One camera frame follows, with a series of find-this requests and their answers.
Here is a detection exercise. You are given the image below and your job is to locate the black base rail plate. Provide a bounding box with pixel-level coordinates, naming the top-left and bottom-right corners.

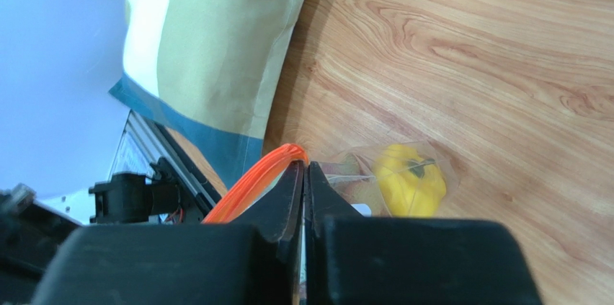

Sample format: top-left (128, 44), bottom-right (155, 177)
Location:
top-left (110, 111), bottom-right (221, 224)

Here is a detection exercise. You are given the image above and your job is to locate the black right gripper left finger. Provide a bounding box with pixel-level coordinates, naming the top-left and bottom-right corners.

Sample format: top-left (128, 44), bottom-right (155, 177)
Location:
top-left (32, 183), bottom-right (303, 304)

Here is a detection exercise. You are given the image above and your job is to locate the yellow fake bell pepper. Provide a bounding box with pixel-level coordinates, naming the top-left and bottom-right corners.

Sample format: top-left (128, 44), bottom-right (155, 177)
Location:
top-left (372, 144), bottom-right (447, 218)

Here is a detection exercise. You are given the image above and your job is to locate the clear zip top bag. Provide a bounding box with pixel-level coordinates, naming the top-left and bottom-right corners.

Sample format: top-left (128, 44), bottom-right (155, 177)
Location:
top-left (201, 140), bottom-right (461, 225)

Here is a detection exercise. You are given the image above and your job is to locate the blue beige striped pillow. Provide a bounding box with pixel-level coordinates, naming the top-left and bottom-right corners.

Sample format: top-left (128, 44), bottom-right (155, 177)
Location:
top-left (110, 0), bottom-right (304, 187)

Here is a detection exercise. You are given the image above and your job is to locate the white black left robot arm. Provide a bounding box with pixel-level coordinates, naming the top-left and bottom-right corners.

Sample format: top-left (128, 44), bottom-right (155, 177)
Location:
top-left (1, 157), bottom-right (208, 304)

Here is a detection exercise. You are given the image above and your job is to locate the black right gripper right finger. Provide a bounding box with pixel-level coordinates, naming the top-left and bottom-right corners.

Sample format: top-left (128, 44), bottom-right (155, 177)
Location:
top-left (306, 163), bottom-right (542, 304)

